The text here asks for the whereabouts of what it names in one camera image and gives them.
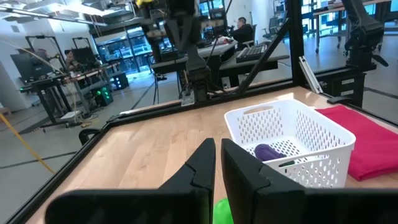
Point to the green toy vegetable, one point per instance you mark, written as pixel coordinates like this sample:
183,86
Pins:
222,213

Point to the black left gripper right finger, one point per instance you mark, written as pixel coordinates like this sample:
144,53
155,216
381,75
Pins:
280,205

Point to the computer case with green lights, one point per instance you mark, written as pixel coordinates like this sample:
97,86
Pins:
104,95

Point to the white table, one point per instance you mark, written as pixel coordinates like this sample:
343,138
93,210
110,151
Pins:
217,48

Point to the person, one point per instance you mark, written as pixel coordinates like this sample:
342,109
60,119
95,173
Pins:
71,60
244,34

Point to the computer case with blue lights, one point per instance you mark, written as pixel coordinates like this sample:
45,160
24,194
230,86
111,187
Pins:
119,81

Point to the purple toy eggplant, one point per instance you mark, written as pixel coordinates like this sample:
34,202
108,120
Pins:
267,152

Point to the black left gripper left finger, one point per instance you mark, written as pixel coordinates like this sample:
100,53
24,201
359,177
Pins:
155,205

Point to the black diagonal frame brace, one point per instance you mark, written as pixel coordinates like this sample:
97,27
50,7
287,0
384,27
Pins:
261,60

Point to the grey desk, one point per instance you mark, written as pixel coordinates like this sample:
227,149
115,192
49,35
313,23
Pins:
230,64

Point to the white perforated plastic basket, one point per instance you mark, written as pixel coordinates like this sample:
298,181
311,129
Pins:
326,174

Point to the black vertical frame post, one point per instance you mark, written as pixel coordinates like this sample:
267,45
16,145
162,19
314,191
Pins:
295,43

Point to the black monitor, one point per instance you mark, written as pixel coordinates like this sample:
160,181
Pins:
29,67
84,56

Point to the red folded cloth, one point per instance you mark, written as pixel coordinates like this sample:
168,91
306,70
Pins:
373,146

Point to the black computer keyboard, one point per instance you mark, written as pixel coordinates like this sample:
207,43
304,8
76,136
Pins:
252,53

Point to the black drawer cabinet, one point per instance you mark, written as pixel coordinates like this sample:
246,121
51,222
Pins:
345,87

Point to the black robot arm on stand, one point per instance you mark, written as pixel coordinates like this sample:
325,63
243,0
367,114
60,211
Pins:
363,34

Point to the long cluttered workbench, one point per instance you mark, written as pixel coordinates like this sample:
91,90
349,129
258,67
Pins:
49,81

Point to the silver aluminium extrusion bars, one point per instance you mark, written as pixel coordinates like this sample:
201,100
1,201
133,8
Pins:
309,74

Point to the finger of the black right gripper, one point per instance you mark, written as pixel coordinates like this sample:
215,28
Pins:
176,31
193,31

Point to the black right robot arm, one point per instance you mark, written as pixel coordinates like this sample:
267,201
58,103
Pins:
197,74

